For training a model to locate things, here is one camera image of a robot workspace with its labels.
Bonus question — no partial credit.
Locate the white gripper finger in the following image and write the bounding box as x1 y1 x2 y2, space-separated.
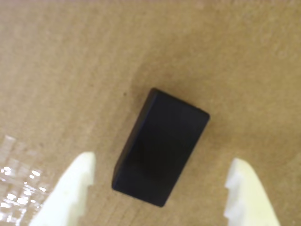
28 152 97 226
223 157 282 226

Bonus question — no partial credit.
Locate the black rectangular block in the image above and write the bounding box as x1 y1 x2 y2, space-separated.
111 87 211 208

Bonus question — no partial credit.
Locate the clear shiny packing tape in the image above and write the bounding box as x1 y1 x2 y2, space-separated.
0 134 51 226

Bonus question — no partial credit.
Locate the brown cardboard sheet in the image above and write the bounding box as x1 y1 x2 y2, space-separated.
0 0 301 226

